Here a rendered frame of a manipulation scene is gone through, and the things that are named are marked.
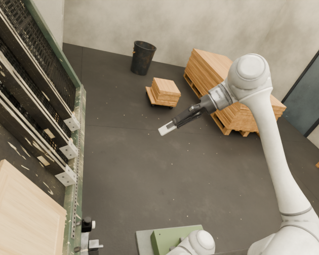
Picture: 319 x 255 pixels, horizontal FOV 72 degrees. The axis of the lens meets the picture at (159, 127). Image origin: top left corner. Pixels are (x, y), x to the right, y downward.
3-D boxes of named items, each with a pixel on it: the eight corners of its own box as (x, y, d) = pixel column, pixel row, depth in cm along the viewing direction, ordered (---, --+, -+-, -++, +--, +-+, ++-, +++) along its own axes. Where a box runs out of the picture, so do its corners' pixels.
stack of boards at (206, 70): (264, 138, 455) (287, 107, 411) (223, 135, 417) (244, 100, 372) (213, 81, 636) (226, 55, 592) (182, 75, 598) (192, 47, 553)
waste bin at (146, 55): (151, 78, 523) (159, 51, 486) (129, 74, 503) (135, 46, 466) (146, 68, 563) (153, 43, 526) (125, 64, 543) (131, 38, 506)
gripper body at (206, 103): (208, 96, 89) (189, 109, 91) (206, 90, 81) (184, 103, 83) (218, 112, 87) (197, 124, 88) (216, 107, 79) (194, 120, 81)
